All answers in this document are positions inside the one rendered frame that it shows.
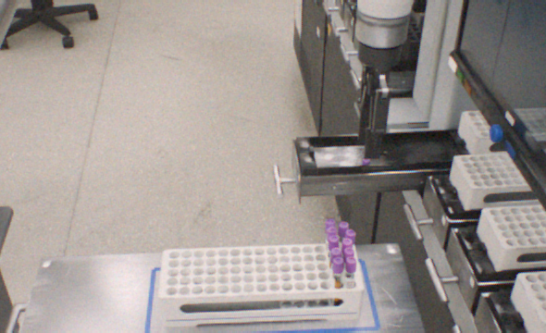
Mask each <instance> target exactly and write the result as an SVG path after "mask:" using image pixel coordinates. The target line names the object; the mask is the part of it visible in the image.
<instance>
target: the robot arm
mask: <svg viewBox="0 0 546 333"><path fill-rule="evenodd" d="M19 1H20V0H0V46H1V44H2V41H3V40H4V38H5V35H6V32H7V29H8V27H9V25H10V22H11V20H12V18H13V16H14V14H15V12H16V9H17V7H18V5H19ZM413 3H414V0H357V9H356V25H355V37H356V38H357V39H358V49H357V58H358V60H359V61H360V62H361V63H362V72H361V80H360V90H359V98H358V101H359V103H361V105H360V109H361V110H363V111H360V115H359V124H358V133H357V141H358V142H364V143H365V148H364V155H363V157H364V159H368V158H379V154H380V146H381V139H382V134H386V132H387V123H388V115H389V108H390V100H391V94H392V87H388V83H389V81H390V72H389V71H388V69H389V68H391V67H392V66H395V65H396V64H397V63H398V62H399V61H400V56H401V50H402V43H404V42H405V41H406V39H407V34H408V30H409V21H410V18H411V9H412V5H413Z"/></svg>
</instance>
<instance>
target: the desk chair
mask: <svg viewBox="0 0 546 333"><path fill-rule="evenodd" d="M31 7H32V8H17V9H16V12H15V14H14V16H13V18H21V19H19V20H18V21H16V22H15V23H13V24H11V25H10V26H9V27H8V29H7V32H6V35H5V38H4V40H3V41H2V44H1V46H0V51H1V50H3V48H5V49H9V48H8V44H7V40H6V38H7V37H9V36H11V35H13V34H15V33H17V32H19V31H22V30H24V29H26V28H28V27H30V26H31V25H33V24H35V23H37V22H39V21H41V22H42V23H44V24H45V25H46V26H48V27H49V28H51V29H53V30H54V31H57V32H58V33H60V34H62V35H64V36H66V37H63V38H62V44H63V48H68V47H69V48H74V41H73V37H69V35H71V33H70V31H69V29H68V28H67V27H65V26H64V25H63V24H62V23H60V22H59V21H58V20H56V19H55V18H54V17H58V16H64V15H69V14H75V13H80V12H85V11H88V13H89V18H90V20H93V18H95V19H99V16H98V11H97V9H96V7H95V4H80V5H70V6H53V0H31ZM2 46H3V47H2Z"/></svg>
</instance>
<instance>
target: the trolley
mask: <svg viewBox="0 0 546 333"><path fill-rule="evenodd" d="M354 248H355V251H356V256H357V260H358V264H359V268H360V272H361V277H362V280H363V284H364V294H363V300H362V308H361V314H360V317H359V318H356V319H335V320H328V319H327V318H320V319H314V320H293V321H271V322H226V323H203V324H198V325H196V326H181V327H165V326H163V323H162V317H161V311H160V305H159V299H158V292H159V282H160V274H161V265H162V256H163V253H124V254H101V255H78V256H55V257H42V258H41V261H40V264H39V267H38V270H37V273H36V276H35V279H34V281H33V284H32V291H31V296H30V298H29V301H28V302H15V303H14V306H13V309H12V312H11V315H10V317H9V320H8V323H7V326H6V332H5V333H15V330H16V327H17V324H18V321H19V316H20V313H21V312H25V315H24V317H23V320H22V323H21V327H20V330H19V333H426V327H425V324H424V321H423V318H422V315H421V312H420V309H419V306H418V303H417V300H416V296H415V293H414V290H413V287H412V284H411V281H410V277H409V275H408V272H407V269H406V266H405V262H404V259H403V255H402V252H401V249H400V245H399V243H381V244H356V245H355V246H354Z"/></svg>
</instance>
